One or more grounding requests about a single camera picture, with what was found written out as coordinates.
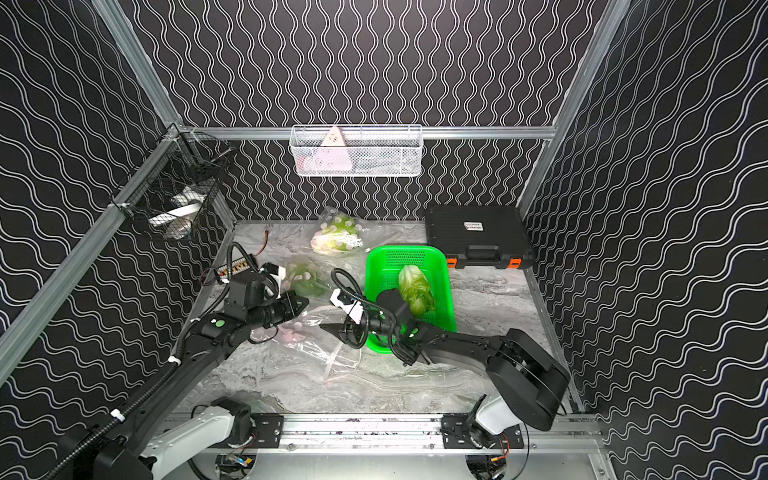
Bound black tool case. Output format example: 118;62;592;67
425;205;536;270

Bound zip-top bag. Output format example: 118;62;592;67
276;306;362;384

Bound bagged chinese cabbage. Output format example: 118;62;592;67
309;207;399;257
282;255;362;301

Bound black wire wall basket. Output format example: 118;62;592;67
116;130;236;242

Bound pink triangle card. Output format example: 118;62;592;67
305;126;353;174

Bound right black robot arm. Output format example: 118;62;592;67
322;268;570;432

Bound middle bagged chinese cabbage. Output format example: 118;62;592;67
282;255;362;301

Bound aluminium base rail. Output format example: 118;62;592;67
139;407;602;455

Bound green plastic basket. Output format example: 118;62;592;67
365;245;457;332

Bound white wire wall basket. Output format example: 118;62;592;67
289;124;424;178

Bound far bagged chinese cabbage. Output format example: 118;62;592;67
309;207;399;257

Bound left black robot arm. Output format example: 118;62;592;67
46;262;309;479

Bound white items in black basket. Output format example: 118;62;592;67
148;186;205;240

